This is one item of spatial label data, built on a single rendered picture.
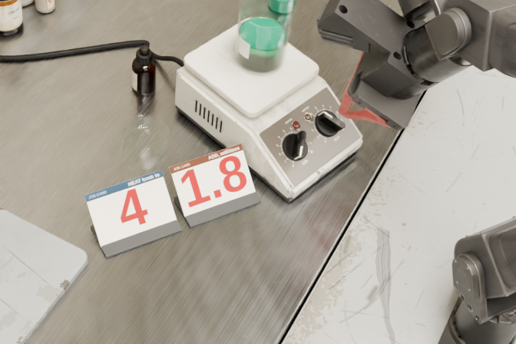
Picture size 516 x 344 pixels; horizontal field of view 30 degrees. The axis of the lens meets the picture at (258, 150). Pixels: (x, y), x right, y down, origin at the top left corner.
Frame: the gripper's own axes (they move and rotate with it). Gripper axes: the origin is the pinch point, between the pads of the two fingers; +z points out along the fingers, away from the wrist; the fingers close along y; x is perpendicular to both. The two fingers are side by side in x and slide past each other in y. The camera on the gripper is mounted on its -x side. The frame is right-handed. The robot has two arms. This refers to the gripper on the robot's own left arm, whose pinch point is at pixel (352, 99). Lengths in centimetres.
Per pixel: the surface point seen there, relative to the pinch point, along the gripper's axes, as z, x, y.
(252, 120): 7.7, -7.1, 5.0
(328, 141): 7.3, 2.1, 2.0
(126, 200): 12.5, -14.6, 19.3
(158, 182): 11.8, -12.5, 15.8
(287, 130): 7.2, -3.0, 3.7
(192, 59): 11.4, -15.9, 0.6
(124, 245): 13.0, -12.4, 23.6
